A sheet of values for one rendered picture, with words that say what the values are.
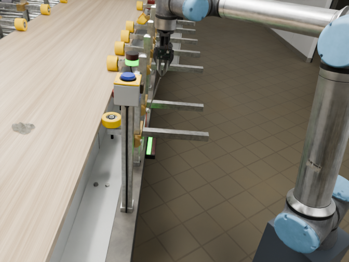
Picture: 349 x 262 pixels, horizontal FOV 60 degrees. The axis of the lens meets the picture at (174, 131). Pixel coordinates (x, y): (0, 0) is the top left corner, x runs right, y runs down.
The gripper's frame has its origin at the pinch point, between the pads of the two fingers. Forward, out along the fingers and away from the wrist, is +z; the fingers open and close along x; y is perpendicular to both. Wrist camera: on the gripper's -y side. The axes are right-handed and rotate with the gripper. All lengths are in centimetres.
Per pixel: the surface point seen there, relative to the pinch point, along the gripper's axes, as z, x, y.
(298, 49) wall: 91, 222, -373
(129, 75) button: -20, -8, 51
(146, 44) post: -4.5, -9.4, -23.4
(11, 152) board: 14, -48, 48
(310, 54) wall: 89, 229, -339
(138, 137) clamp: 17.2, -7.3, 28.1
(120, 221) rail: 33, -10, 57
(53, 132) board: 14, -39, 34
